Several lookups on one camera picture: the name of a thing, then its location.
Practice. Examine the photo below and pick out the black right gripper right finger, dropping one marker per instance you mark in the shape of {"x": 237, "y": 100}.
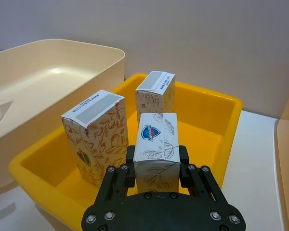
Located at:
{"x": 202, "y": 183}

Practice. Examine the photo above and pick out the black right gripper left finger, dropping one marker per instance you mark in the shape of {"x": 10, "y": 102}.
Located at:
{"x": 115, "y": 183}

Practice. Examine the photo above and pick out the white carton with blue logo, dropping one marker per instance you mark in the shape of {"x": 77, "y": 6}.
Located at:
{"x": 156, "y": 149}

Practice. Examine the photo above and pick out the white carton with orange leaves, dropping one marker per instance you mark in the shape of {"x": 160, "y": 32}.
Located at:
{"x": 98, "y": 134}

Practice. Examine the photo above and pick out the yellow plastic bin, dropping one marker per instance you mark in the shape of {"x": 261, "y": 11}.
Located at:
{"x": 202, "y": 115}

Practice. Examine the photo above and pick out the white carton with grey leaves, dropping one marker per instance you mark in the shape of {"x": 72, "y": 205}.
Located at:
{"x": 151, "y": 98}

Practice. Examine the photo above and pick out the cream plastic bin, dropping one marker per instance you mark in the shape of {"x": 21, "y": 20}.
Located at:
{"x": 38, "y": 79}

